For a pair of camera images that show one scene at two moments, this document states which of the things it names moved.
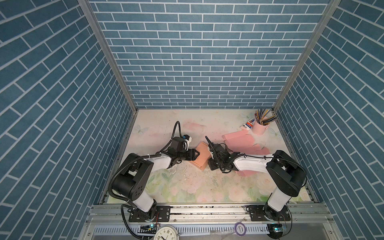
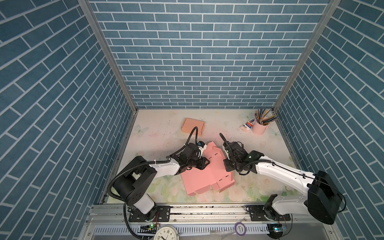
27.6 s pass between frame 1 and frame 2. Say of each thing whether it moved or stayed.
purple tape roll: stayed
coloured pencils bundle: stayed
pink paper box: moved
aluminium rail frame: stayed
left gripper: moved
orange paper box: moved
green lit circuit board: stayed
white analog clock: stayed
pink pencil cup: stayed
